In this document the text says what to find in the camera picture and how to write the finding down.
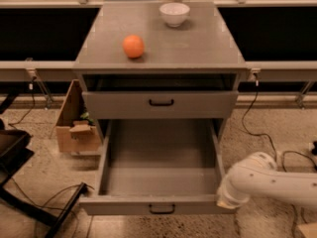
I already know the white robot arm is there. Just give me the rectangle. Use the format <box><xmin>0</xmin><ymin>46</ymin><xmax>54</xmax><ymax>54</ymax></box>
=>
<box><xmin>217</xmin><ymin>152</ymin><xmax>317</xmax><ymax>210</ymax></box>

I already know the grey drawer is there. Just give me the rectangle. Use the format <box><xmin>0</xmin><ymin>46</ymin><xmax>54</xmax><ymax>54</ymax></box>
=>
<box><xmin>79</xmin><ymin>119</ymin><xmax>232</xmax><ymax>215</ymax></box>
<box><xmin>82</xmin><ymin>91</ymin><xmax>238</xmax><ymax>119</ymax></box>

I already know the grey drawer cabinet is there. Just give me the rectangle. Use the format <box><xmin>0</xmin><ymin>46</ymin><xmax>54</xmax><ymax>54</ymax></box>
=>
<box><xmin>73</xmin><ymin>1</ymin><xmax>247</xmax><ymax>135</ymax></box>

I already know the brown cardboard box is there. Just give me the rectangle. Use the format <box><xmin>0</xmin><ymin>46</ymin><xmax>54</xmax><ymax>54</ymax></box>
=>
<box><xmin>55</xmin><ymin>80</ymin><xmax>101</xmax><ymax>153</ymax></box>

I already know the black adapter cable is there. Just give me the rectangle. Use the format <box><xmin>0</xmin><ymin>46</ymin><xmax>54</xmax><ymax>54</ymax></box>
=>
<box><xmin>241</xmin><ymin>79</ymin><xmax>300</xmax><ymax>238</ymax></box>

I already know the black chair frame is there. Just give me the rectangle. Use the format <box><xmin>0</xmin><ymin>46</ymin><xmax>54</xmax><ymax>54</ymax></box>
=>
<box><xmin>1</xmin><ymin>96</ymin><xmax>94</xmax><ymax>238</ymax></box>

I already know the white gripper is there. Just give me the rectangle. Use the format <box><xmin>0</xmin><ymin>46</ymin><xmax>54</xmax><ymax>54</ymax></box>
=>
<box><xmin>217</xmin><ymin>178</ymin><xmax>250</xmax><ymax>209</ymax></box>

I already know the white ceramic bowl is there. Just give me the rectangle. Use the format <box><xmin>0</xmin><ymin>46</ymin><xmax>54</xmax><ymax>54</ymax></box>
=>
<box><xmin>159</xmin><ymin>2</ymin><xmax>190</xmax><ymax>27</ymax></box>

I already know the orange fruit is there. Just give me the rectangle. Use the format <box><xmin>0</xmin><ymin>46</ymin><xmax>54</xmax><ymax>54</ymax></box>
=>
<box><xmin>122</xmin><ymin>35</ymin><xmax>145</xmax><ymax>59</ymax></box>

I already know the black wall cable left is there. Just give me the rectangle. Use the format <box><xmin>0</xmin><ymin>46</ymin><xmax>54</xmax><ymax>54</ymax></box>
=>
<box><xmin>8</xmin><ymin>76</ymin><xmax>38</xmax><ymax>129</ymax></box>

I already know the black floor cable left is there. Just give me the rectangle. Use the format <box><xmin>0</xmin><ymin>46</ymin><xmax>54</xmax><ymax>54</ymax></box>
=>
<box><xmin>9</xmin><ymin>178</ymin><xmax>97</xmax><ymax>238</ymax></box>

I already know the black looped cable right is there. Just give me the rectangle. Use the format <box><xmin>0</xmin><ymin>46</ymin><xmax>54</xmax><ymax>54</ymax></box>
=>
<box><xmin>280</xmin><ymin>150</ymin><xmax>317</xmax><ymax>172</ymax></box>

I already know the grey top drawer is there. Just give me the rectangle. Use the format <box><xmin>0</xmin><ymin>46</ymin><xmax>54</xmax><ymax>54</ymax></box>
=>
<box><xmin>82</xmin><ymin>91</ymin><xmax>238</xmax><ymax>119</ymax></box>

